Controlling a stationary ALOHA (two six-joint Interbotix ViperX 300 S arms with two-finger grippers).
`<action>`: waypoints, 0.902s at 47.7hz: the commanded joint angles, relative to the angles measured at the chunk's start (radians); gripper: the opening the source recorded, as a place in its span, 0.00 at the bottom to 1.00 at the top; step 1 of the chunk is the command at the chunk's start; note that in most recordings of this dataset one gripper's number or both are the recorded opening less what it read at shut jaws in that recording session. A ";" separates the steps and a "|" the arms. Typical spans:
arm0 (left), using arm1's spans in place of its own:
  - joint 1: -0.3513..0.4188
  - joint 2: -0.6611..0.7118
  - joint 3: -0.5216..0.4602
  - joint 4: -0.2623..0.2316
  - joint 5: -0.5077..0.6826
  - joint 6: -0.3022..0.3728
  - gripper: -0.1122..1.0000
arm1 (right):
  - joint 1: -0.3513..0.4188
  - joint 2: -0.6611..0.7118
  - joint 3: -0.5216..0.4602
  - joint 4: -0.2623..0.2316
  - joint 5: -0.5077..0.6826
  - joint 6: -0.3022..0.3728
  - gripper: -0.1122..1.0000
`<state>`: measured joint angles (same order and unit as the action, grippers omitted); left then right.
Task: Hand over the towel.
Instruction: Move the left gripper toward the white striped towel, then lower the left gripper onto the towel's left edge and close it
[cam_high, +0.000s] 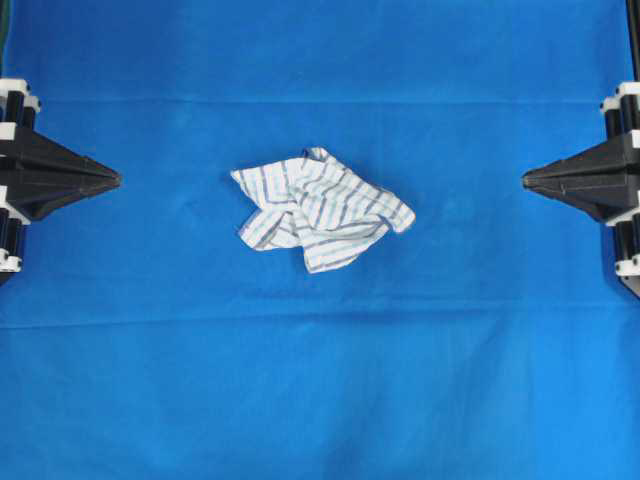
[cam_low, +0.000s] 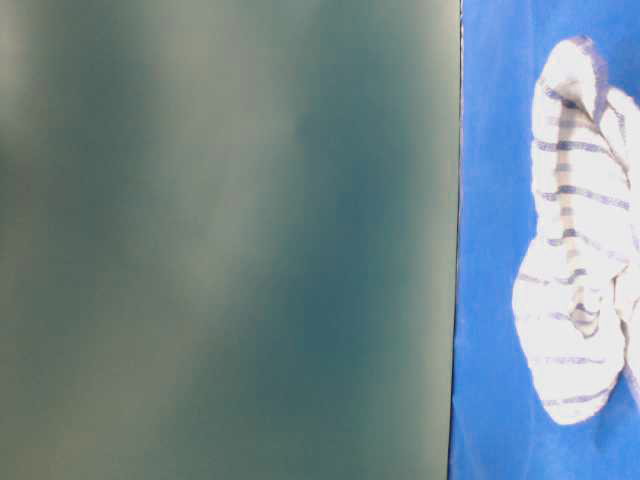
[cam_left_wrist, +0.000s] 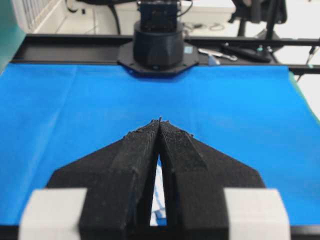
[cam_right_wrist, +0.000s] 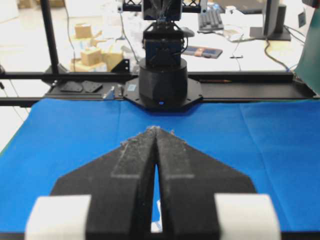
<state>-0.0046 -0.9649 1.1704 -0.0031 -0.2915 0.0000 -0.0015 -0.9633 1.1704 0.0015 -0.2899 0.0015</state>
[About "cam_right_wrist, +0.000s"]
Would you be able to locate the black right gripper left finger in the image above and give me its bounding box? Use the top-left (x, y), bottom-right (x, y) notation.
top-left (24, 129), bottom-right (156, 240)

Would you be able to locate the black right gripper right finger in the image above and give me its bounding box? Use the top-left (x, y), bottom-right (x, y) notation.
top-left (155, 128), bottom-right (281, 240)

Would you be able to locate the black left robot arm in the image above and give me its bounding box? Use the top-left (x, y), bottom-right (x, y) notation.
top-left (139, 0), bottom-right (188, 107)

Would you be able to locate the blue table cloth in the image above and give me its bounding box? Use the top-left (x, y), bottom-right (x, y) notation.
top-left (0, 99), bottom-right (320, 232)

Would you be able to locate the black mounting plate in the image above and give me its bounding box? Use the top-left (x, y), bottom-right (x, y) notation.
top-left (60, 81), bottom-right (83, 93)

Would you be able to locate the cardboard box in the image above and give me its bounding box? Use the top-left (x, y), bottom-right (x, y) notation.
top-left (80, 48), bottom-right (103, 66)

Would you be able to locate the dark green board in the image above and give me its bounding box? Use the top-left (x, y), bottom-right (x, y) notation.
top-left (295, 8), bottom-right (320, 95)

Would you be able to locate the black keyboard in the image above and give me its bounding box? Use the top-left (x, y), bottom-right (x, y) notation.
top-left (197, 9), bottom-right (224, 32)

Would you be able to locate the black monitor stand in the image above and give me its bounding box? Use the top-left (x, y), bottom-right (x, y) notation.
top-left (249, 0), bottom-right (291, 41)

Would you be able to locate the black metal frame rail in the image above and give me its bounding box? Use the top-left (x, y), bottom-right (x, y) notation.
top-left (0, 71), bottom-right (320, 105)

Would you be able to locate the black vertical frame post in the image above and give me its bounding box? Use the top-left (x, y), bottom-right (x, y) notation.
top-left (40, 0), bottom-right (59, 75)

